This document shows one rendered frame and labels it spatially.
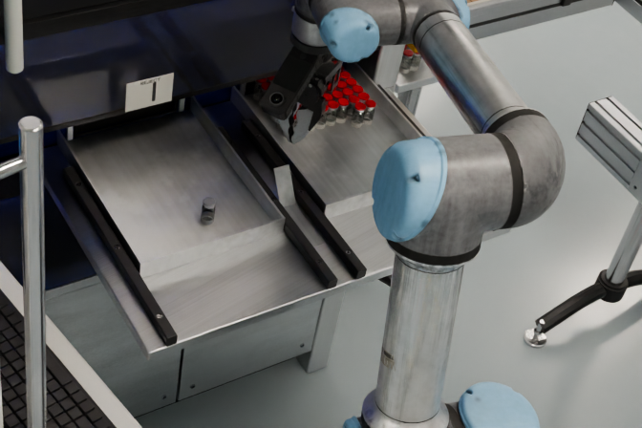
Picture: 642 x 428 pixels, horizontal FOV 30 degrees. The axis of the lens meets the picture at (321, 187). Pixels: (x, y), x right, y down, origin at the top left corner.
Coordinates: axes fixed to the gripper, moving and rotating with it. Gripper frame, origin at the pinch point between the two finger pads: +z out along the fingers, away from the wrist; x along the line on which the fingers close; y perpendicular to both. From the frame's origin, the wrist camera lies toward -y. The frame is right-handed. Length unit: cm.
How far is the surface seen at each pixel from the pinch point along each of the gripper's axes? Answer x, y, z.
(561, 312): -47, 84, 93
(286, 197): -0.9, 0.1, 12.9
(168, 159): 21.0, -2.6, 14.1
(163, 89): 23.5, -1.7, 0.3
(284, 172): 0.9, 1.8, 9.3
